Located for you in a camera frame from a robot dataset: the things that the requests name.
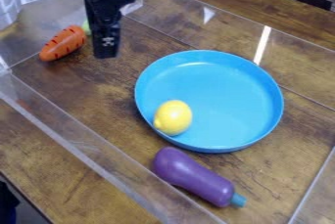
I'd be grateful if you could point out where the clear acrylic enclosure wall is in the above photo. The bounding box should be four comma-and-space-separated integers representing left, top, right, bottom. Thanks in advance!
0, 0, 335, 224

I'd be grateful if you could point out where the orange toy carrot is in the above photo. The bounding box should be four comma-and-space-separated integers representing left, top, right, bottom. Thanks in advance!
39, 24, 86, 62

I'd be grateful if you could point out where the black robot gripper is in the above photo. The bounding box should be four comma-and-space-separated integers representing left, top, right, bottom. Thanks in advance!
83, 0, 135, 59

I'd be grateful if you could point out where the yellow toy lemon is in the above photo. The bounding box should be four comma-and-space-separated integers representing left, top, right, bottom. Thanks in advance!
153, 100, 193, 136

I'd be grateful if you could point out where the purple toy eggplant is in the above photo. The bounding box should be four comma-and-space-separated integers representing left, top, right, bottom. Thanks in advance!
151, 147, 246, 207

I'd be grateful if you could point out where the blue round tray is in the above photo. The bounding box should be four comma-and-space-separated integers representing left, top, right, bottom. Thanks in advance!
135, 50, 284, 154

